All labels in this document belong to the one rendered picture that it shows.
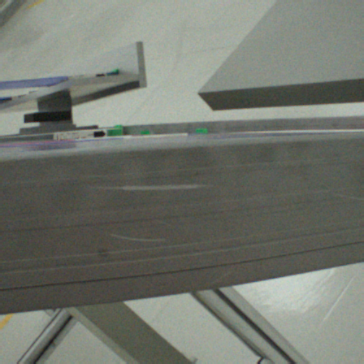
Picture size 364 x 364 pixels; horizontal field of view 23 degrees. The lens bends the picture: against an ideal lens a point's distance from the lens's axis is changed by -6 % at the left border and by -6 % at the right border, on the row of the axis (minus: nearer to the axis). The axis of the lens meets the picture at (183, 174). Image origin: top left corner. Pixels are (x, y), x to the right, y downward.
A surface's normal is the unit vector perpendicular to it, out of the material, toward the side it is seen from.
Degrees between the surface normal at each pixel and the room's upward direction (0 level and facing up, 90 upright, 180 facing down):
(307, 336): 0
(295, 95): 90
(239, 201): 90
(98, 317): 90
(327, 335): 0
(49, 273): 90
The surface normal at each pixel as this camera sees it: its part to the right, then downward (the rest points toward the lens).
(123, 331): 0.54, -0.04
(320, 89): -0.59, 0.74
